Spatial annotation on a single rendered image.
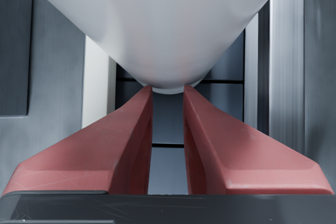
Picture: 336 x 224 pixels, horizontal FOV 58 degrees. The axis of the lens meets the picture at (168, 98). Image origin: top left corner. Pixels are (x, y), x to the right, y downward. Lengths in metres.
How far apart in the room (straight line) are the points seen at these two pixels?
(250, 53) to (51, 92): 0.15
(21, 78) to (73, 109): 0.04
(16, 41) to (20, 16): 0.02
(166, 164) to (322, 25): 0.16
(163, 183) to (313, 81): 0.14
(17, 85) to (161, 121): 0.11
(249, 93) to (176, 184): 0.07
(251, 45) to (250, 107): 0.04
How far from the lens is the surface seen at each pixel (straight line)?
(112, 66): 0.16
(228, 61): 0.18
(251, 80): 0.19
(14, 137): 0.26
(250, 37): 0.19
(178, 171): 0.18
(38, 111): 0.25
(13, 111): 0.24
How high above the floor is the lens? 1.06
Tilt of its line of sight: 87 degrees down
